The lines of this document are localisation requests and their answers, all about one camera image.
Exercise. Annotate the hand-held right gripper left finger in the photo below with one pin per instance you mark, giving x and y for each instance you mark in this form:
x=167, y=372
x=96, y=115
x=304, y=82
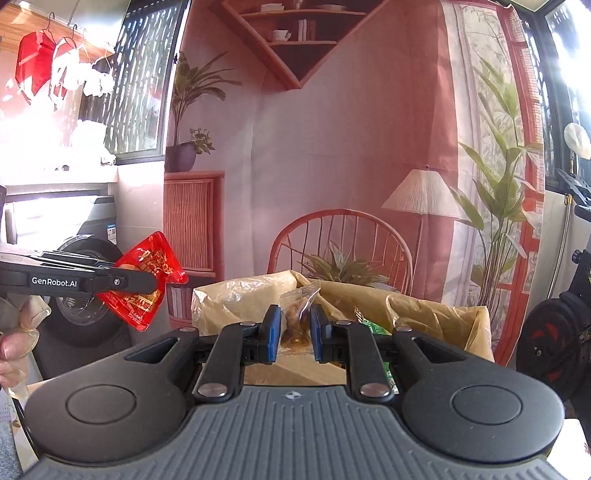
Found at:
x=273, y=334

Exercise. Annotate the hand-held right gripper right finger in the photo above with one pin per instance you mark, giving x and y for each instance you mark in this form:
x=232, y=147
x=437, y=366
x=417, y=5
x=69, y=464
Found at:
x=318, y=334

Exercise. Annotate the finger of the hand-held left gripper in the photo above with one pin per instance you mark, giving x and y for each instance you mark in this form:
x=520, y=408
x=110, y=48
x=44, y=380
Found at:
x=83, y=259
x=134, y=282

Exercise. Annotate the clear brown snack packet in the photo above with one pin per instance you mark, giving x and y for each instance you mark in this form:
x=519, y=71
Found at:
x=295, y=318

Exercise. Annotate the red snack packet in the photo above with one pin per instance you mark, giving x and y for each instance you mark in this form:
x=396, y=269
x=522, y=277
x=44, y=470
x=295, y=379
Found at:
x=147, y=258

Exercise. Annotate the taped cardboard box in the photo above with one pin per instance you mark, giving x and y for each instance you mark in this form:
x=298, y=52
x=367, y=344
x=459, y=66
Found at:
x=438, y=314

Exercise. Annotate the person's left hand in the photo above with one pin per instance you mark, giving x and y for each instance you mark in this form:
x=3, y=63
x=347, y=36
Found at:
x=18, y=346

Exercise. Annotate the bright green snack packet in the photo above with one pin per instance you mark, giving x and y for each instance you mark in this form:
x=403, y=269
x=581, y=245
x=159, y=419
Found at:
x=381, y=328

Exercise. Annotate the grey washing machine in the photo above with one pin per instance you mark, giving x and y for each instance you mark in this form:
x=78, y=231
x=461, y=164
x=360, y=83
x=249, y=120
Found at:
x=69, y=323

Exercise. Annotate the white cloth bundle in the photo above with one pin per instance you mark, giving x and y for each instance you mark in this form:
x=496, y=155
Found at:
x=92, y=141

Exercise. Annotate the red white hanging garment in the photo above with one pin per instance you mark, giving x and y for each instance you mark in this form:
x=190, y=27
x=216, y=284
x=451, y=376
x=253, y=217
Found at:
x=64, y=69

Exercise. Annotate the window with metal grille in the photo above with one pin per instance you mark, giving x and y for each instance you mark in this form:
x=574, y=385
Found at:
x=138, y=69

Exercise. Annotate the black exercise bike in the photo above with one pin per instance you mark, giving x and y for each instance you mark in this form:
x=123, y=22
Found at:
x=554, y=341

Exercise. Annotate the metal pipe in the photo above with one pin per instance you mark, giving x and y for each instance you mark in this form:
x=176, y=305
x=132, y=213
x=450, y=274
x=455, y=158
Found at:
x=565, y=244

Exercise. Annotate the white round cloth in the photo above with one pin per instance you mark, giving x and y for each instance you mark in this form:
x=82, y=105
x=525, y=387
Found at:
x=577, y=141

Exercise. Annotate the dark framed window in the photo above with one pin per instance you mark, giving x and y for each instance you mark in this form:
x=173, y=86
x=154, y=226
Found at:
x=561, y=69

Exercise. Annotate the printed room wall poster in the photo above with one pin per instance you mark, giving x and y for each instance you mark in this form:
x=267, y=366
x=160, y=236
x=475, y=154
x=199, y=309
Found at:
x=346, y=138

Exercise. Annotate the wooden clothes rail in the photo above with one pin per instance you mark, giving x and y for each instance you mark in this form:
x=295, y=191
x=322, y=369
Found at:
x=18, y=23

